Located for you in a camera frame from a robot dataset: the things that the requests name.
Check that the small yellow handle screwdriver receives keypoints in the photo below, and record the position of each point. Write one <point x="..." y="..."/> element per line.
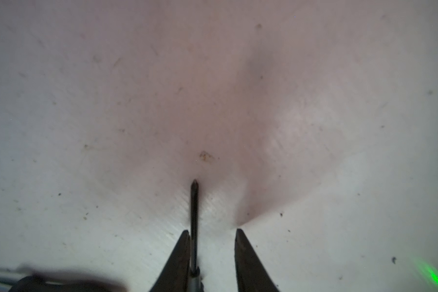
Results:
<point x="194" y="280"/>

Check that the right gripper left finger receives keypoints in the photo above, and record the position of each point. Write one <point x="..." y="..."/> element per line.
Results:
<point x="175" y="275"/>

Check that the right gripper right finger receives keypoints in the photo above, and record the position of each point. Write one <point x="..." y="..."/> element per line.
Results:
<point x="250" y="272"/>

